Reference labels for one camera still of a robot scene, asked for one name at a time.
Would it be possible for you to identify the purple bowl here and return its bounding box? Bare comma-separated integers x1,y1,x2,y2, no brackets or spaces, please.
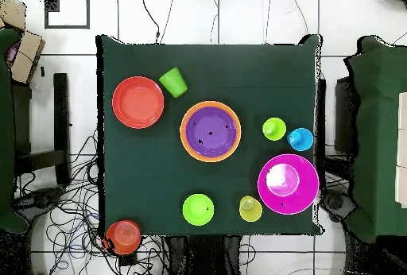
184,106,238,158

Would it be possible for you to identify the large orange bowl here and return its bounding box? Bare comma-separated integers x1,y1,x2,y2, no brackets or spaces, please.
179,100,242,164

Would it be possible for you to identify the small green bowl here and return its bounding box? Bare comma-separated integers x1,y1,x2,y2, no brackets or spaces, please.
182,193,215,227

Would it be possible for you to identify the small orange bowl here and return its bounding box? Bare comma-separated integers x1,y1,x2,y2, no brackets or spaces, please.
105,219,142,256

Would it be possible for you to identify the lime green cup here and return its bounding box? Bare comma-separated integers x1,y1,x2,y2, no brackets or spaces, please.
262,116,288,141

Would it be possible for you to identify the dark green tablecloth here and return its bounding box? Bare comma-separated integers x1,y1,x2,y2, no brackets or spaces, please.
95,34,323,238

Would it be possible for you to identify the wide red-orange bowl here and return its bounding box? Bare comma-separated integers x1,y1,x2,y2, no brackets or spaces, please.
111,76,165,130

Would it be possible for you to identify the yellow cup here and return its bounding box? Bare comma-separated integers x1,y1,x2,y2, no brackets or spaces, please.
238,195,264,223

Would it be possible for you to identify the large pink bowl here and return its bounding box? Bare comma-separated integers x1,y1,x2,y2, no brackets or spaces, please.
257,153,320,216

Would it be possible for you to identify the blue cup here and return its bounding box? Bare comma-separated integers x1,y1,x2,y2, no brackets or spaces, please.
286,127,315,153

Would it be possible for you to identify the black power strip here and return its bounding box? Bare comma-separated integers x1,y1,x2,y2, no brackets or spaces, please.
118,252,138,267

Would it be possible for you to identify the black stand base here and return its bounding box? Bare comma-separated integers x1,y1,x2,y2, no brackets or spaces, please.
320,188,357,223
12,185,66,220

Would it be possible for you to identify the green cloth covered table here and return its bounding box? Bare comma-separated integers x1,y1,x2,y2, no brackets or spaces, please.
343,35,407,245
0,27,30,235

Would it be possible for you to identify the cardboard box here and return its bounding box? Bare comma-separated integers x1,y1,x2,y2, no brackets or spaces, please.
0,0,27,32
9,30,46,84

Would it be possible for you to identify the white box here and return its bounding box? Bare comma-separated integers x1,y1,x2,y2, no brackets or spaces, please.
394,91,407,209

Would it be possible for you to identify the black cable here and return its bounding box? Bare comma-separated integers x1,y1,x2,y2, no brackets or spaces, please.
138,0,161,45

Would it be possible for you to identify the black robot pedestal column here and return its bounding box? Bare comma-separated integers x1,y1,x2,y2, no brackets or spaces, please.
165,234,242,275

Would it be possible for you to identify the black chair frame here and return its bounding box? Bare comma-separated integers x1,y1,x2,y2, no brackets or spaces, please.
11,72,72,187

